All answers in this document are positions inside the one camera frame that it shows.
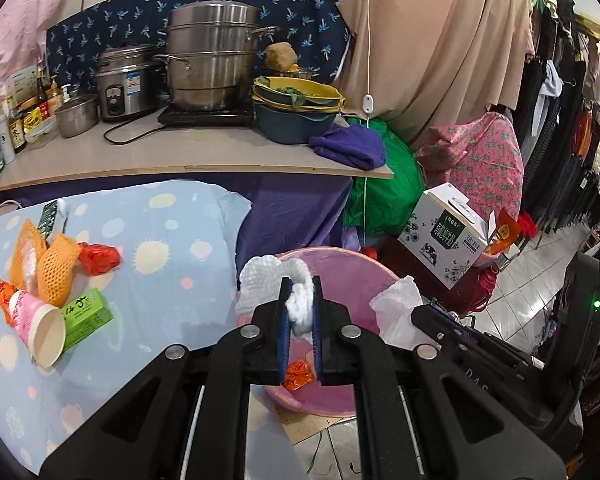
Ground orange foam fruit net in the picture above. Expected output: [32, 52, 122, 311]
[36, 233, 82, 307]
[9, 219, 48, 292]

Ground small orange wrapper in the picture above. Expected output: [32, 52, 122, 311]
[286, 359, 315, 392]

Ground small steel pot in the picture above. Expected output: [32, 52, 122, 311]
[54, 93, 101, 138]

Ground dark sauce bottle white label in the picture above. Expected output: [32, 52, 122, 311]
[7, 109, 27, 155]

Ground blue basin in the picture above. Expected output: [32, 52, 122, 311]
[254, 104, 337, 145]

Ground white switch cable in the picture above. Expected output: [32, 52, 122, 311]
[359, 0, 377, 257]

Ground pink paper cup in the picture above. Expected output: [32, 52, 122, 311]
[7, 290, 64, 369]

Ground dark sauce bottle red label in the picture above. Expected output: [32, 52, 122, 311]
[35, 66, 51, 121]

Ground white plastic bag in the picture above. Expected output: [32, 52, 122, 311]
[370, 276, 425, 348]

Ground purple towel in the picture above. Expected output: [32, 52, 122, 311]
[307, 124, 387, 171]

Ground clear container yellow packet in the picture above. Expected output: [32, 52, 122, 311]
[22, 108, 59, 144]

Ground orange packet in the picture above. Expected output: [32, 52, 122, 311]
[482, 207, 524, 261]

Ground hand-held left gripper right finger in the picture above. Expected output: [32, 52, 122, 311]
[313, 276, 567, 480]

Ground white foam fruit net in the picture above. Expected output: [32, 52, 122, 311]
[236, 255, 315, 337]

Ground steel rice cooker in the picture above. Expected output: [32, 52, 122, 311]
[96, 44, 170, 122]

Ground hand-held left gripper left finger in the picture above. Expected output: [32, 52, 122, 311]
[39, 277, 295, 480]

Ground cardboard sheet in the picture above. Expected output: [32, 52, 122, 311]
[275, 407, 358, 448]

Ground pink dotted cloth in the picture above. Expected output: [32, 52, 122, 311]
[0, 0, 88, 126]

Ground black power cable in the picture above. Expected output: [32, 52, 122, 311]
[103, 121, 169, 146]

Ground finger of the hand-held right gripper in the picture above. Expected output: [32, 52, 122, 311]
[410, 304, 485, 362]
[430, 299, 477, 333]

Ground pink trash bin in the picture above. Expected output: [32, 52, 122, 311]
[265, 247, 403, 418]

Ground green plastic bag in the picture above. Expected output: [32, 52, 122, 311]
[342, 117, 426, 237]

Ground black induction cooker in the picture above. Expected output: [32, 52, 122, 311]
[157, 104, 256, 128]

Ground brown potato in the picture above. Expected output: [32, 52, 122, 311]
[265, 42, 299, 72]

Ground green vegetable leaves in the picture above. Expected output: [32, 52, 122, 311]
[259, 77, 307, 107]

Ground beige curtain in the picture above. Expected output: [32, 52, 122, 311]
[337, 0, 537, 148]

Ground blue dotted blanket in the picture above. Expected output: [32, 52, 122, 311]
[0, 180, 292, 476]

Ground white plastic bottle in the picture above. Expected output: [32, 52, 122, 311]
[0, 112, 17, 165]

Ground red wrapper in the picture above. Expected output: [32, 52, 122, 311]
[77, 242, 122, 277]

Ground orange snack wrapper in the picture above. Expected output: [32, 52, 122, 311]
[0, 279, 20, 327]

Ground yellow basin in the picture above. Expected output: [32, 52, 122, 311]
[253, 76, 343, 104]
[252, 94, 347, 114]

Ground white green paper box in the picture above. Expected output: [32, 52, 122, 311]
[5, 65, 40, 111]

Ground row of hanging clothes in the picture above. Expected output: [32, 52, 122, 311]
[510, 0, 600, 233]

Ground green patterned milk carton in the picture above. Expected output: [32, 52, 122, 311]
[36, 200, 69, 239]

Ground pink pineapple print cloth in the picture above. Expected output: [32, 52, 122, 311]
[415, 112, 525, 226]

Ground white floral carton box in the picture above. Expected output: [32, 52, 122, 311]
[397, 184, 497, 291]

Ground blue floral cloth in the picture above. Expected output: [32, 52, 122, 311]
[46, 0, 352, 92]

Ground steel steamer pot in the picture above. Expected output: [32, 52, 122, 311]
[152, 1, 281, 112]

